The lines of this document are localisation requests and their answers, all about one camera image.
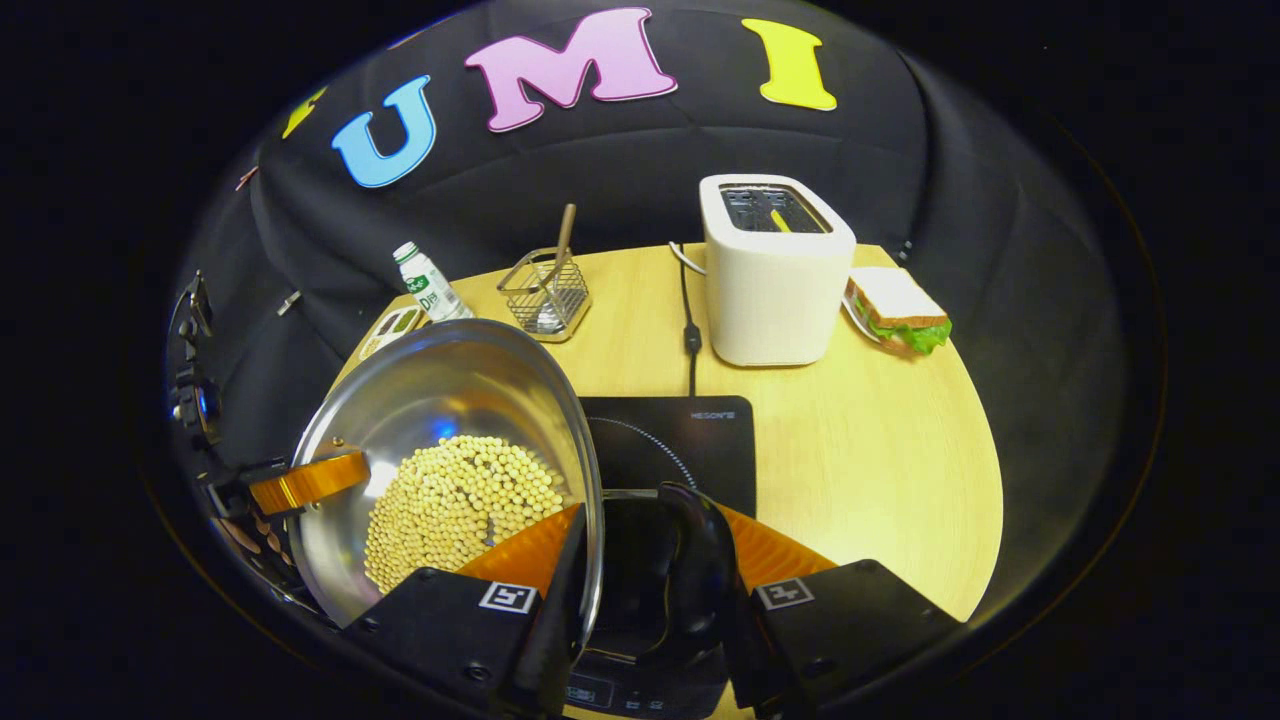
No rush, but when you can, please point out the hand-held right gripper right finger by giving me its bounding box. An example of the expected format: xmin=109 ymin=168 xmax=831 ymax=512
xmin=715 ymin=503 xmax=961 ymax=716

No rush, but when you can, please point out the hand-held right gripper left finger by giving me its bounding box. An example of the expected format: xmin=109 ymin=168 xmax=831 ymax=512
xmin=340 ymin=503 xmax=591 ymax=716

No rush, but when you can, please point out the pile of yellow soybeans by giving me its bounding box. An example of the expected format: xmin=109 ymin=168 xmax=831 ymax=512
xmin=363 ymin=434 xmax=567 ymax=595

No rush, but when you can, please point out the steel pot with black handles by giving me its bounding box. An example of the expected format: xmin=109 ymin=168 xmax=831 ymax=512
xmin=287 ymin=318 xmax=741 ymax=661

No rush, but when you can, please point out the black induction cooktop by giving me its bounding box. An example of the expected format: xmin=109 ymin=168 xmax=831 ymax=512
xmin=565 ymin=396 xmax=757 ymax=719

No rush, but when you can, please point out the white divided bean dish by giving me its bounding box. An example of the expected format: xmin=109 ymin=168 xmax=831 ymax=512
xmin=358 ymin=306 xmax=433 ymax=363

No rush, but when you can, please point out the white drink bottle green label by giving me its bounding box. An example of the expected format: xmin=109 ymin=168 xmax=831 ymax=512
xmin=392 ymin=241 xmax=475 ymax=323

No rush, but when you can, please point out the wooden stick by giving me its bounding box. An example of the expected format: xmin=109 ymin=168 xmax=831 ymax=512
xmin=540 ymin=204 xmax=578 ymax=291

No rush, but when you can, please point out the white toaster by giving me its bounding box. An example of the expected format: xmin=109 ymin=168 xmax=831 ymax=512
xmin=699 ymin=174 xmax=858 ymax=367

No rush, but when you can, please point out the sandwich with lettuce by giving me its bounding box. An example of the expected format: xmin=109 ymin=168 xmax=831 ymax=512
xmin=845 ymin=266 xmax=953 ymax=356

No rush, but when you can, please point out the black backdrop cloth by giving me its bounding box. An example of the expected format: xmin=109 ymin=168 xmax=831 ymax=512
xmin=165 ymin=0 xmax=1166 ymax=641

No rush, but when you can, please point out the wire mesh utensil holder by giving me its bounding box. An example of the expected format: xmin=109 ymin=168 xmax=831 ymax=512
xmin=497 ymin=247 xmax=592 ymax=344

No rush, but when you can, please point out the black power cable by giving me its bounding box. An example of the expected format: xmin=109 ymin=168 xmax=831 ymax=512
xmin=680 ymin=262 xmax=703 ymax=397

